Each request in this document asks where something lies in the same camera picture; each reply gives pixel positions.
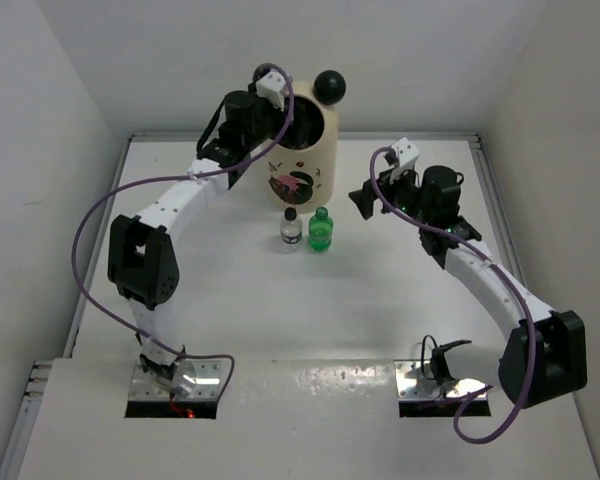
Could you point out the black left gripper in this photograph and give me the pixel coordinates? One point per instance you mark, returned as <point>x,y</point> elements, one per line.
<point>261,102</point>

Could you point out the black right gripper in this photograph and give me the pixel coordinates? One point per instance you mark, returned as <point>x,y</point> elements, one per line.
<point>364,199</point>

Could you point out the green plastic bottle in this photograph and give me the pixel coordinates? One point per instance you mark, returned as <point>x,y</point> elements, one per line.
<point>320,230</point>

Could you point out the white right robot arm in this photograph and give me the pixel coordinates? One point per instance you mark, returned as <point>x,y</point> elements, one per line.
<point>545,352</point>

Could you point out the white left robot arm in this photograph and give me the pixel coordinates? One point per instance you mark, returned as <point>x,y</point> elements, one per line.
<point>142,262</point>

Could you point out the cream bin with black ears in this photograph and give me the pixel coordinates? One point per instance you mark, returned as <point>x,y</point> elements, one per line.
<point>299,171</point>

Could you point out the blue label clear bottle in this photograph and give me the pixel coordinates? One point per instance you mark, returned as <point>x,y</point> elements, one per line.
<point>290,229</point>

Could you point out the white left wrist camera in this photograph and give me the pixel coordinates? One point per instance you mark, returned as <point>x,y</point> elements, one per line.
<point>274,87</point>

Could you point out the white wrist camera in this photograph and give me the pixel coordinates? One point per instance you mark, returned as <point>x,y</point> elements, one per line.
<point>402,157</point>
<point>274,87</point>

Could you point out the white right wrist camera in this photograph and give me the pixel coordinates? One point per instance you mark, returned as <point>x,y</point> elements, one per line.
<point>402,157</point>

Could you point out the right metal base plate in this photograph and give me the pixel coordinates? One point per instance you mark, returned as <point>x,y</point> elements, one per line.
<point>415,383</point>

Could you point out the metal base plate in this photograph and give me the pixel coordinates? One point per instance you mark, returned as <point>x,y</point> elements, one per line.
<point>192,381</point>
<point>415,383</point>

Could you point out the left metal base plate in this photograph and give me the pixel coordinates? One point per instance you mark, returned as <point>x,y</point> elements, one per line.
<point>192,381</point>

